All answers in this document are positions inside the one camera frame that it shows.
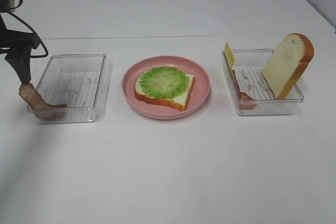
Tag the green lettuce leaf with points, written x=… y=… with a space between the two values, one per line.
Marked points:
x=164 y=82

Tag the pink round plate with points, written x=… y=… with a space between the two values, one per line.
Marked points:
x=199 y=93

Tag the left clear plastic tray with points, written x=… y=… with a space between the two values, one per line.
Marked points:
x=77 y=86

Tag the bread slice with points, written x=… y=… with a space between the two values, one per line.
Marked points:
x=287 y=64
x=179 y=102

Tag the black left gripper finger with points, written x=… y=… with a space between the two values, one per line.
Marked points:
x=20 y=61

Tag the yellow cheese slice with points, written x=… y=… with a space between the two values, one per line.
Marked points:
x=229 y=56

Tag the right clear plastic tray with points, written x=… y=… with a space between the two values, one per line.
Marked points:
x=248 y=66

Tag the bacon strip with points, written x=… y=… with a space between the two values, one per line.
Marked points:
x=245 y=101
x=29 y=94

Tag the clear plastic tray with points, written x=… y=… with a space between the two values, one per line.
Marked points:
x=77 y=86
x=248 y=66

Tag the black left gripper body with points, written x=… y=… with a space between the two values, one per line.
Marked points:
x=13 y=38

